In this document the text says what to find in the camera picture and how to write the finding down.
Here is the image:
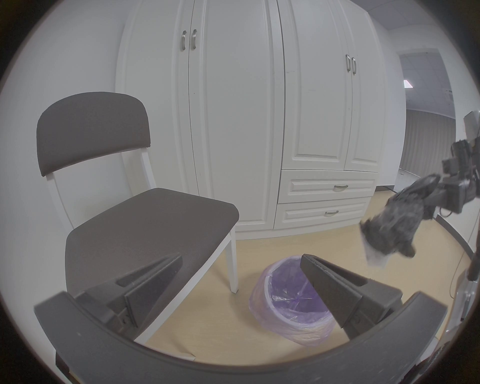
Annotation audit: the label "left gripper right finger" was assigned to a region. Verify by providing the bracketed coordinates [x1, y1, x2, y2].
[299, 254, 404, 340]

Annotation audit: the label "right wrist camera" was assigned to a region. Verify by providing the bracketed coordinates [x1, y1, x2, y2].
[442, 139, 477, 181]

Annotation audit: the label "thin black cable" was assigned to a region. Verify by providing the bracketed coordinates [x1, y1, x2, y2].
[451, 245, 467, 299]

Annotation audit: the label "white wardrobe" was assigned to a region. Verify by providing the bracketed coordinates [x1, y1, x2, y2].
[115, 0, 389, 241]

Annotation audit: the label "white chair grey cushions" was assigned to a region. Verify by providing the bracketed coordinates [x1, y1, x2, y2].
[36, 92, 241, 361]

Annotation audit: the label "black plastic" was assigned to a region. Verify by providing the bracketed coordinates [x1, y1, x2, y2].
[359, 175, 442, 259]

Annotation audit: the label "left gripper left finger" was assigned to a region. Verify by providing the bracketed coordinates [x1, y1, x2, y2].
[77, 253, 184, 340]

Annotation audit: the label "purple plastic bag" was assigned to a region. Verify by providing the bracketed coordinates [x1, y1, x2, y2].
[249, 255, 336, 347]

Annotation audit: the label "white trash bin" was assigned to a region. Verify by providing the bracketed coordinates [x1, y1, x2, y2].
[250, 257, 335, 346]

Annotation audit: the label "white printed wrapper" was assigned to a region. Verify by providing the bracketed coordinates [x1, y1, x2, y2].
[361, 232, 391, 270]

